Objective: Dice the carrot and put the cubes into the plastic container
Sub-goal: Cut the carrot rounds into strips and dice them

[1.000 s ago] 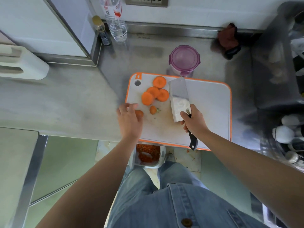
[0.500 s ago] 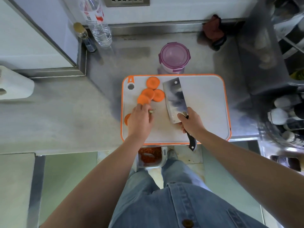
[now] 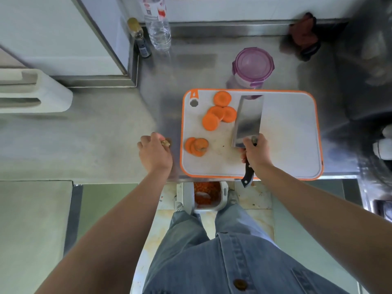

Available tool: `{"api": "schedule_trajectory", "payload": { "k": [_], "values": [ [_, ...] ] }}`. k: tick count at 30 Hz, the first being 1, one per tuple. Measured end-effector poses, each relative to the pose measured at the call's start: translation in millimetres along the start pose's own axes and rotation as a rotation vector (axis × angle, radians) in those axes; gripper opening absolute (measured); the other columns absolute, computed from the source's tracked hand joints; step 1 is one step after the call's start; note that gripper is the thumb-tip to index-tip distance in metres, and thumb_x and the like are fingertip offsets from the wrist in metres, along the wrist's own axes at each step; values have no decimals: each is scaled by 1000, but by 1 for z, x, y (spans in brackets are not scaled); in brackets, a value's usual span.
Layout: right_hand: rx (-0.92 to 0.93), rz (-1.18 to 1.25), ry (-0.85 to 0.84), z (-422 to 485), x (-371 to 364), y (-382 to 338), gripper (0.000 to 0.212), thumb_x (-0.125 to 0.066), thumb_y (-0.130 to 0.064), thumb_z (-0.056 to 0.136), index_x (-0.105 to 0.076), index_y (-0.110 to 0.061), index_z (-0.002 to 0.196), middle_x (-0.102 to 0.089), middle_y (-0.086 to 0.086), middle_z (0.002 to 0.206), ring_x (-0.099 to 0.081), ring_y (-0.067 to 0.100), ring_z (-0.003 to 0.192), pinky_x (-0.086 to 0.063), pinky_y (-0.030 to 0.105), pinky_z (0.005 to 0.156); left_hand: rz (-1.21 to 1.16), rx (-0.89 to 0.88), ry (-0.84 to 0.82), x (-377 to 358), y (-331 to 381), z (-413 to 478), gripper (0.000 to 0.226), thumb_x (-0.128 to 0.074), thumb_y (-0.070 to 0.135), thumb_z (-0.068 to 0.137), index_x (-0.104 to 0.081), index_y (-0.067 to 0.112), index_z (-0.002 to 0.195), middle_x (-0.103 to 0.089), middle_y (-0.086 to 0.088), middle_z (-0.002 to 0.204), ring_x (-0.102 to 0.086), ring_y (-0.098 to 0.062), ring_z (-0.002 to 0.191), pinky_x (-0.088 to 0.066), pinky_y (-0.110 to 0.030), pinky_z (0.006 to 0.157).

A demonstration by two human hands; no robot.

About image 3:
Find pale pink cutting board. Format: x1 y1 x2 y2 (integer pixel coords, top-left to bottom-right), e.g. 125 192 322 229
0 47 27 69

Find white waste bin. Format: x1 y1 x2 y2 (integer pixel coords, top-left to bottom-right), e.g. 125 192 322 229
176 181 229 213

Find pale green cabinet front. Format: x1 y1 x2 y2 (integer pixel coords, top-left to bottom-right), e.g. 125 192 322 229
64 183 138 252
272 180 359 294

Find purple lidded container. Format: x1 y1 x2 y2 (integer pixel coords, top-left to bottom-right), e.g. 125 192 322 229
232 47 275 89

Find brown-centred carrot end slice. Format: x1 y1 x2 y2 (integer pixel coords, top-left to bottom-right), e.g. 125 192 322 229
190 137 209 158

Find white orange-rimmed cutting board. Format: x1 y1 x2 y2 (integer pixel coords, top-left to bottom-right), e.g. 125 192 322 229
180 88 324 181

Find blue denim shirt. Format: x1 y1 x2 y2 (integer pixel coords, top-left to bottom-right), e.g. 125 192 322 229
214 232 350 294

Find dark red cloth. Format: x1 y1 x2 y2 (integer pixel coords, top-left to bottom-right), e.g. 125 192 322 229
289 12 321 62

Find small gold-capped bottle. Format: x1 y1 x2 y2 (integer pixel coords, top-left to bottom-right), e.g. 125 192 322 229
127 17 152 58

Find person's left hand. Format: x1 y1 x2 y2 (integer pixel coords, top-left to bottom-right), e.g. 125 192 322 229
137 132 174 178

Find person's right forearm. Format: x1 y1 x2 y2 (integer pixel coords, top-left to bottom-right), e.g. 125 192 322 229
256 163 392 294

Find clear plastic water bottle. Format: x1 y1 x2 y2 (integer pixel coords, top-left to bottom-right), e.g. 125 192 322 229
140 0 172 52

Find person's left forearm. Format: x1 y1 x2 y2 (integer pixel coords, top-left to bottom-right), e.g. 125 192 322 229
35 171 172 294

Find person's right hand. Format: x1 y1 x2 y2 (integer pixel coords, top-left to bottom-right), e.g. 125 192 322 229
239 134 274 181

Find black rectangular device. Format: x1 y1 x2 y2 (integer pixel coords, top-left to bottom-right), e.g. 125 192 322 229
373 198 392 223

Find blue denim trousers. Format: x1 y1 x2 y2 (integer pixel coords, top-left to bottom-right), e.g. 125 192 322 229
142 202 276 294

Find black-handled kitchen knife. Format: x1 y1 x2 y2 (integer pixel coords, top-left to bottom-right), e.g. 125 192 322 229
232 94 265 189

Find group of seasoning bottles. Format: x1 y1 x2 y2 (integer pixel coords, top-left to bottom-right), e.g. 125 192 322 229
372 124 392 161

